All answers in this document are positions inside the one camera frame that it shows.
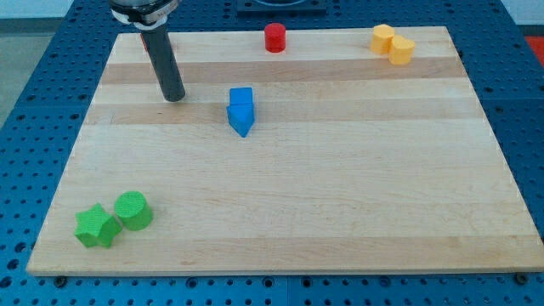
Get yellow hexagon block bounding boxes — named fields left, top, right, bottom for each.
left=370, top=24, right=395, bottom=54

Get green cylinder block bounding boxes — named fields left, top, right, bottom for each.
left=114, top=190, right=153, bottom=231

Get blue triangular prism block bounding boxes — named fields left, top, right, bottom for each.
left=226, top=104, right=255, bottom=138

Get green star block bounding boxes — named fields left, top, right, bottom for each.
left=74, top=203, right=122, bottom=248

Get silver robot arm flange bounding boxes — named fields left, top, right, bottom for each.
left=108, top=0, right=180, bottom=31

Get red cylinder block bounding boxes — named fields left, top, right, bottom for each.
left=264, top=23, right=286, bottom=53

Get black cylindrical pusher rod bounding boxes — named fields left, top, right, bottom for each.
left=142, top=25, right=185, bottom=102

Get red block behind rod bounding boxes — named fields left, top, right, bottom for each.
left=140, top=33, right=148, bottom=53

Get blue cube block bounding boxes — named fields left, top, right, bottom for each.
left=229, top=87, right=253, bottom=105

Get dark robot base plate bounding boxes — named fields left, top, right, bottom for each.
left=235, top=0, right=328, bottom=14

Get yellow heart block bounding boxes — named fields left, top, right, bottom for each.
left=388, top=35, right=417, bottom=65

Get light wooden board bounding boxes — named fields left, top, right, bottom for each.
left=27, top=26, right=543, bottom=276

